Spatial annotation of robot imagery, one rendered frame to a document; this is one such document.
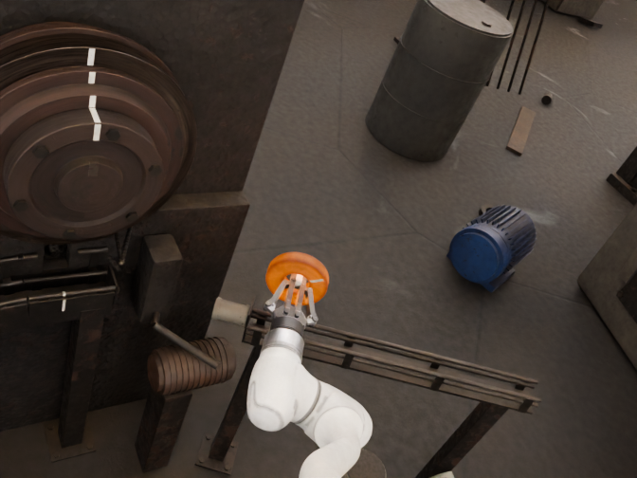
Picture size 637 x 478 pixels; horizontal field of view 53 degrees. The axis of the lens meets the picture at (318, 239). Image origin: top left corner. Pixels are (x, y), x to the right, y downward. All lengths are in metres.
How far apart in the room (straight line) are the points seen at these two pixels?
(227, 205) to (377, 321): 1.33
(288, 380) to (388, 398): 1.33
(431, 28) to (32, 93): 2.82
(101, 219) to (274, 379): 0.47
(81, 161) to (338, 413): 0.69
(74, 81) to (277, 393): 0.68
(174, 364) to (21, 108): 0.81
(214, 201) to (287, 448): 1.00
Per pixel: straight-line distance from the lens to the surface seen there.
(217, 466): 2.20
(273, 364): 1.30
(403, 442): 2.51
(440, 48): 3.73
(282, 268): 1.52
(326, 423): 1.32
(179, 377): 1.74
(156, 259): 1.58
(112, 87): 1.21
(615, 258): 3.61
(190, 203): 1.64
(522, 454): 2.78
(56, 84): 1.19
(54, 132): 1.16
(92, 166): 1.21
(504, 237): 3.17
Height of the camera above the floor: 1.91
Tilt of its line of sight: 38 degrees down
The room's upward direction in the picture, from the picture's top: 24 degrees clockwise
